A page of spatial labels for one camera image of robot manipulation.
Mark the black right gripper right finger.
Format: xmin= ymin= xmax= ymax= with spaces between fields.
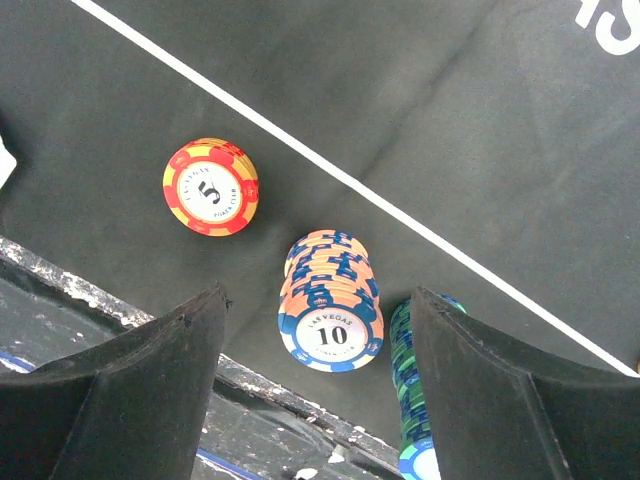
xmin=410 ymin=287 xmax=639 ymax=479

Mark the blue playing card box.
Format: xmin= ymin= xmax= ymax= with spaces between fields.
xmin=0 ymin=139 xmax=17 ymax=188

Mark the green blue chip stack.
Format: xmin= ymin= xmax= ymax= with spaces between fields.
xmin=389 ymin=299 xmax=441 ymax=479

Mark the orange red chip stack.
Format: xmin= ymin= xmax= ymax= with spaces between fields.
xmin=162 ymin=138 xmax=259 ymax=237

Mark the pink blue chip stack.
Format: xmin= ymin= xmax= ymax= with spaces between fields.
xmin=277 ymin=229 xmax=384 ymax=373

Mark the black poker table mat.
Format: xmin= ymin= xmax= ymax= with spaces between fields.
xmin=1 ymin=1 xmax=639 ymax=443

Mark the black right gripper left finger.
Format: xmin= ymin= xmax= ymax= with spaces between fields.
xmin=1 ymin=284 xmax=228 ymax=479

